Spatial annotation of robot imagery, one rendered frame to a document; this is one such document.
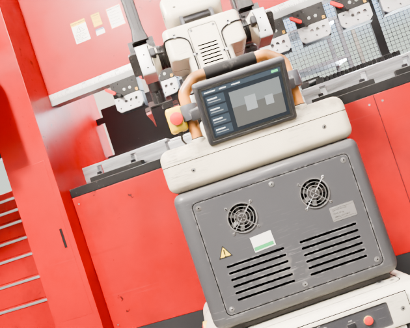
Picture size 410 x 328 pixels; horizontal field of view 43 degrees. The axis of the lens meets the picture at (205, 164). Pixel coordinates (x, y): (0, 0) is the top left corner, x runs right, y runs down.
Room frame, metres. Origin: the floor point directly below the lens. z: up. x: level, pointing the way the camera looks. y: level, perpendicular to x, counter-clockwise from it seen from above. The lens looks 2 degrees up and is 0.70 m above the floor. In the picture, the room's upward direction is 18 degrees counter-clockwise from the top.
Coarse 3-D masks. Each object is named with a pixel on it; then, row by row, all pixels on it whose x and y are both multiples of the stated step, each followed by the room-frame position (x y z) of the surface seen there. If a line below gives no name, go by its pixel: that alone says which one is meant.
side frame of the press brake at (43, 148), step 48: (0, 0) 2.62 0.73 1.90; (0, 48) 2.61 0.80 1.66; (0, 96) 2.63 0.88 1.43; (48, 96) 2.80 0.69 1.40; (0, 144) 2.64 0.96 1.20; (48, 144) 2.64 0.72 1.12; (96, 144) 3.22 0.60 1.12; (48, 192) 2.61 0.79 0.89; (48, 240) 2.62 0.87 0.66; (48, 288) 2.64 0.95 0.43; (96, 288) 2.65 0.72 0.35
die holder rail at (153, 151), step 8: (152, 144) 2.71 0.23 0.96; (160, 144) 2.70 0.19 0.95; (168, 144) 2.75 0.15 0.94; (128, 152) 2.74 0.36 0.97; (136, 152) 2.73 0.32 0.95; (144, 152) 2.72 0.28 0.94; (152, 152) 2.72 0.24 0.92; (160, 152) 2.71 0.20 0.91; (112, 160) 2.76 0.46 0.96; (120, 160) 2.75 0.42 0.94; (128, 160) 2.74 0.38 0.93; (144, 160) 2.73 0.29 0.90; (152, 160) 2.72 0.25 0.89; (88, 168) 2.79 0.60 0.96; (96, 168) 2.78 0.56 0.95; (104, 168) 2.77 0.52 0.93; (112, 168) 2.77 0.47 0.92; (88, 176) 2.80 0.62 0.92
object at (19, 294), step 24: (0, 216) 3.06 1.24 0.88; (0, 240) 3.07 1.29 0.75; (24, 240) 3.04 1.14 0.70; (0, 264) 3.08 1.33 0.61; (24, 264) 3.05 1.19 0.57; (0, 288) 3.09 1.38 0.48; (24, 288) 3.06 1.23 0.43; (0, 312) 3.10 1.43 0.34; (24, 312) 3.07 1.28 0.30; (48, 312) 3.04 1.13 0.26
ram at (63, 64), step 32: (32, 0) 2.78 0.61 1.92; (64, 0) 2.75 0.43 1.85; (96, 0) 2.71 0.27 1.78; (160, 0) 2.64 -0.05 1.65; (224, 0) 2.58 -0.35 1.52; (256, 0) 2.55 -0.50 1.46; (288, 0) 2.52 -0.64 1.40; (320, 0) 2.49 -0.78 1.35; (32, 32) 2.80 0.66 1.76; (64, 32) 2.76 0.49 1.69; (128, 32) 2.69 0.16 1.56; (160, 32) 2.65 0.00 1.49; (64, 64) 2.77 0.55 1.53; (96, 64) 2.73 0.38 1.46; (64, 96) 2.78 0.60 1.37
